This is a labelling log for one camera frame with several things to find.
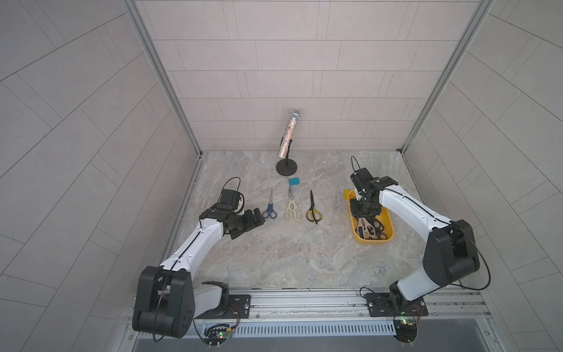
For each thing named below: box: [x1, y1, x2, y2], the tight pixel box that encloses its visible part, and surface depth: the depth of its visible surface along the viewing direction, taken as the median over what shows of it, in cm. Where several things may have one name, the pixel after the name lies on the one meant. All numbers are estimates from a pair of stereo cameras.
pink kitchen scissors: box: [356, 217, 377, 240], surface depth 89 cm
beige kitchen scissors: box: [282, 184, 303, 222], surface depth 96 cm
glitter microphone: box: [277, 108, 303, 160], surface depth 96 cm
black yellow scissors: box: [305, 189, 323, 225], surface depth 95 cm
